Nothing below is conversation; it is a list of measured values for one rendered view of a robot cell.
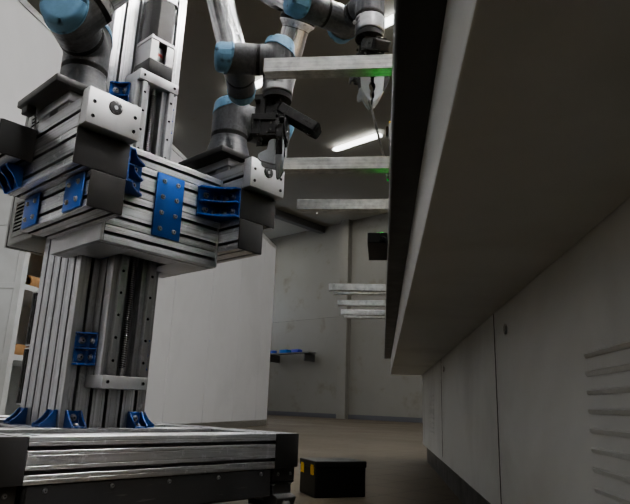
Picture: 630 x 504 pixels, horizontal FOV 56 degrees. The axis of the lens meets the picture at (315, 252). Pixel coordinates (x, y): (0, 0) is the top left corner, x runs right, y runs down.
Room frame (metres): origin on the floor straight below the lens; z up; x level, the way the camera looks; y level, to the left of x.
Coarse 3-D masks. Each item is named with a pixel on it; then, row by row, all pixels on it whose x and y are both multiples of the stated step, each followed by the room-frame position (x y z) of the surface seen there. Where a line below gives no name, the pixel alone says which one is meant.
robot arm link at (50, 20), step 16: (48, 0) 1.19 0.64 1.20; (64, 0) 1.19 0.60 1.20; (80, 0) 1.19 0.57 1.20; (96, 0) 1.22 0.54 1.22; (112, 0) 1.25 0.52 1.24; (128, 0) 1.28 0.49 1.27; (48, 16) 1.20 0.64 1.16; (64, 16) 1.20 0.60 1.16; (80, 16) 1.21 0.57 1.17; (96, 16) 1.24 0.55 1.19; (112, 16) 1.28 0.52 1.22; (64, 32) 1.24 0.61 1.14; (80, 32) 1.25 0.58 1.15; (96, 32) 1.29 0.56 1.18; (64, 48) 1.31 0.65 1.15; (80, 48) 1.31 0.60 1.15
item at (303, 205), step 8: (304, 200) 1.52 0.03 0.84; (312, 200) 1.52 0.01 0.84; (320, 200) 1.52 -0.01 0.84; (328, 200) 1.51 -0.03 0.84; (336, 200) 1.51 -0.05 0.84; (344, 200) 1.51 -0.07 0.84; (352, 200) 1.51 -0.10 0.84; (360, 200) 1.50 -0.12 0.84; (368, 200) 1.50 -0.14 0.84; (376, 200) 1.50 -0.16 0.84; (384, 200) 1.50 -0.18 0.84; (304, 208) 1.52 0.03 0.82; (312, 208) 1.52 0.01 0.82; (320, 208) 1.52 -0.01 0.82; (328, 208) 1.51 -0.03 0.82; (336, 208) 1.51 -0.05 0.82; (344, 208) 1.51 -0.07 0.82; (352, 208) 1.51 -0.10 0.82; (360, 208) 1.50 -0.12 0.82; (368, 208) 1.50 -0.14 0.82; (376, 208) 1.50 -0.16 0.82; (384, 208) 1.50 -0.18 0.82
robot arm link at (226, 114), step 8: (224, 96) 1.71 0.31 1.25; (216, 104) 1.72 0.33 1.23; (224, 104) 1.70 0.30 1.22; (232, 104) 1.70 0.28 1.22; (248, 104) 1.75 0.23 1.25; (216, 112) 1.72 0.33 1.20; (224, 112) 1.70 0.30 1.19; (232, 112) 1.70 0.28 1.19; (240, 112) 1.72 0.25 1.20; (248, 112) 1.73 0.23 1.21; (216, 120) 1.72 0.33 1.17; (224, 120) 1.70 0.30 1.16; (232, 120) 1.71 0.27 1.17; (240, 120) 1.72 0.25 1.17; (248, 120) 1.73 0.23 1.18; (216, 128) 1.72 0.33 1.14; (232, 128) 1.71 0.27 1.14; (240, 128) 1.72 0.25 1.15; (248, 128) 1.75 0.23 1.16; (248, 136) 1.77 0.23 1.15
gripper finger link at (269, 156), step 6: (270, 144) 1.27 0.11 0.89; (264, 150) 1.28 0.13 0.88; (270, 150) 1.27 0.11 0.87; (282, 150) 1.26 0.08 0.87; (258, 156) 1.28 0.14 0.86; (264, 156) 1.27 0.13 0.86; (270, 156) 1.27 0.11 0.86; (276, 156) 1.26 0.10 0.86; (282, 156) 1.27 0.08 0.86; (264, 162) 1.28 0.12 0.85; (270, 162) 1.27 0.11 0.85; (276, 162) 1.27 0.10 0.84; (282, 162) 1.27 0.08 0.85; (276, 168) 1.27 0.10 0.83; (282, 168) 1.28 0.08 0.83; (276, 174) 1.28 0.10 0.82
